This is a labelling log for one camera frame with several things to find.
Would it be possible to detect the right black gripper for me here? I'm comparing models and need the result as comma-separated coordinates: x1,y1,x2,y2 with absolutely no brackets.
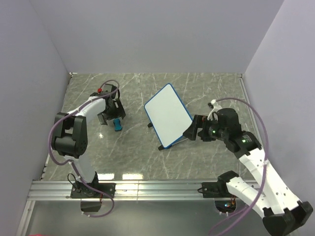
182,114,228,142

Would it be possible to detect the blue heart-shaped eraser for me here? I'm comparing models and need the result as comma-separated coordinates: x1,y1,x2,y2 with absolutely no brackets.
113,118,123,132

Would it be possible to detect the blue-framed whiteboard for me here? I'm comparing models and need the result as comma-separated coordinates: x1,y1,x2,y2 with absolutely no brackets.
144,83,192,149

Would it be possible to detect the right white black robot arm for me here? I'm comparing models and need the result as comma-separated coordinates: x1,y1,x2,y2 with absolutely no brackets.
183,109,313,236

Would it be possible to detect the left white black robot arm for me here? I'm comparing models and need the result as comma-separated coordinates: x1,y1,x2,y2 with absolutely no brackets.
50,91,126,198

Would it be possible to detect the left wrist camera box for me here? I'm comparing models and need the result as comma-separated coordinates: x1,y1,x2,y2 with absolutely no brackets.
97,84,118,98

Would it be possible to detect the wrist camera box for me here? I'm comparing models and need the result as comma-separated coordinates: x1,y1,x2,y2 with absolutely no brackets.
97,84,118,98
217,108,241,131

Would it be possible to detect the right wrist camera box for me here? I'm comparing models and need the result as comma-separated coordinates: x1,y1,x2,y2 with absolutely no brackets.
217,108,241,131

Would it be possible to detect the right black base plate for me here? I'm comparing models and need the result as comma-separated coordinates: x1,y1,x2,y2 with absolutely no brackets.
200,181,231,198

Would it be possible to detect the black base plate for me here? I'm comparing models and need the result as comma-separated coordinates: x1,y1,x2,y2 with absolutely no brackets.
200,181,231,198
70,182,116,199

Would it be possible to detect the right side aluminium rail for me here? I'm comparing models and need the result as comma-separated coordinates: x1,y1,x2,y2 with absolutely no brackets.
237,73,270,165

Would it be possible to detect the aluminium mounting rail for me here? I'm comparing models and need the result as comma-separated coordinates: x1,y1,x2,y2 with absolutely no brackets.
27,179,259,201

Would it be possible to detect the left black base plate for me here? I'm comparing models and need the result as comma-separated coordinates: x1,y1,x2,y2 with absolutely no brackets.
70,182,116,199

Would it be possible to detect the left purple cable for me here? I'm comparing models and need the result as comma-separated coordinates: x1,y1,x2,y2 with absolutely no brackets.
48,80,120,218

